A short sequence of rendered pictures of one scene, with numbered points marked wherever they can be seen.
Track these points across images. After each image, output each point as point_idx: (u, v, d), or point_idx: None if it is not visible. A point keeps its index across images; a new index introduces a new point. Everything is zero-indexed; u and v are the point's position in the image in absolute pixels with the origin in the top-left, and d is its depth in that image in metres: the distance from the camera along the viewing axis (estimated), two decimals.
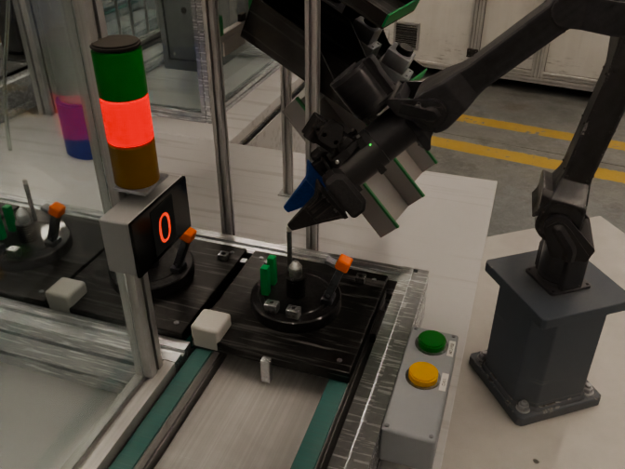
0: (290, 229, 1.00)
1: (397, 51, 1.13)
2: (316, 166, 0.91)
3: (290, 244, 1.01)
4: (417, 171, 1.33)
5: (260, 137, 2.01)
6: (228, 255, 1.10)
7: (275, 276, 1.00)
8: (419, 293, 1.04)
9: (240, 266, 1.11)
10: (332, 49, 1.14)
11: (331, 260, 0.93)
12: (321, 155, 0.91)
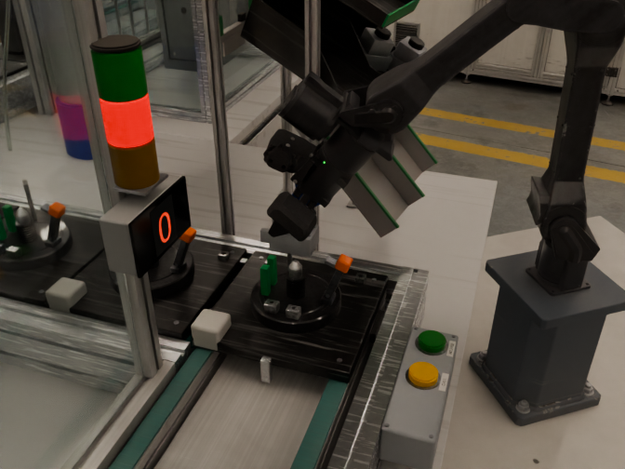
0: None
1: None
2: None
3: None
4: (417, 171, 1.33)
5: (260, 137, 2.01)
6: (228, 255, 1.10)
7: (275, 276, 1.00)
8: (419, 293, 1.04)
9: (240, 266, 1.11)
10: (332, 49, 1.14)
11: (331, 260, 0.93)
12: None
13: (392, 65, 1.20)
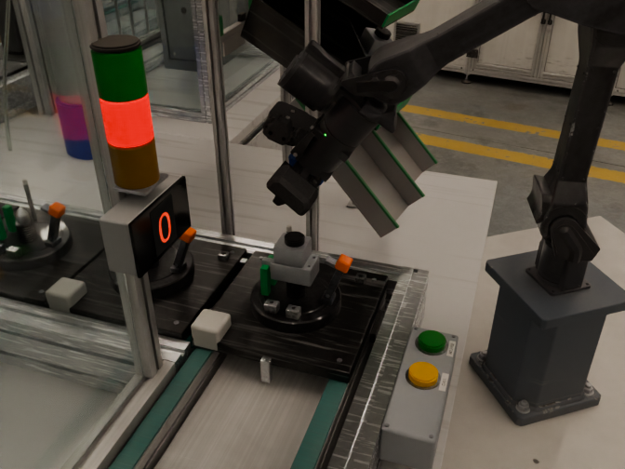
0: (290, 229, 1.00)
1: (285, 245, 0.93)
2: (298, 157, 0.88)
3: None
4: (417, 171, 1.33)
5: (260, 137, 2.01)
6: (228, 255, 1.10)
7: None
8: (419, 293, 1.04)
9: (240, 266, 1.11)
10: (332, 49, 1.14)
11: (331, 260, 0.93)
12: None
13: None
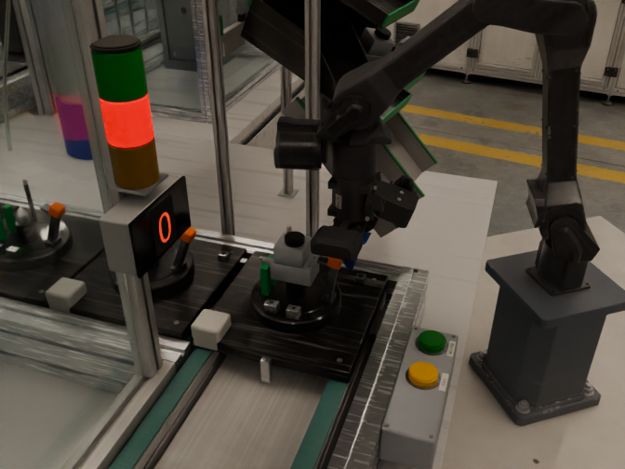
0: (290, 229, 1.00)
1: (285, 245, 0.93)
2: (363, 229, 0.88)
3: None
4: (417, 171, 1.33)
5: (260, 137, 2.01)
6: (228, 255, 1.10)
7: None
8: (419, 293, 1.04)
9: (240, 266, 1.11)
10: (332, 49, 1.14)
11: (323, 259, 0.94)
12: (365, 223, 0.86)
13: None
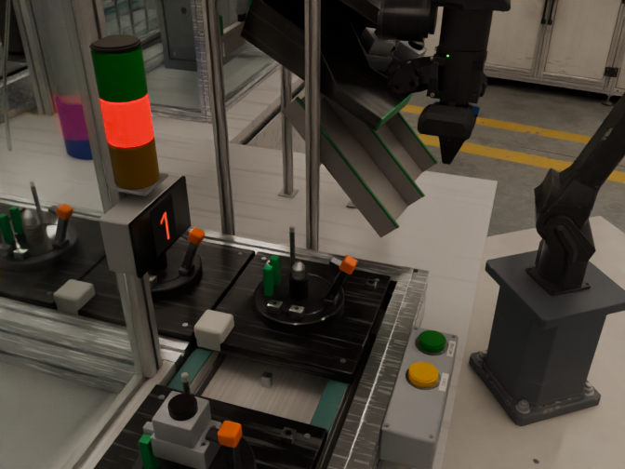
0: (186, 379, 0.72)
1: (169, 417, 0.66)
2: None
3: None
4: (417, 171, 1.33)
5: (260, 137, 2.01)
6: (376, 284, 1.03)
7: None
8: (419, 293, 1.04)
9: None
10: (332, 49, 1.14)
11: (214, 433, 0.67)
12: None
13: (392, 65, 1.20)
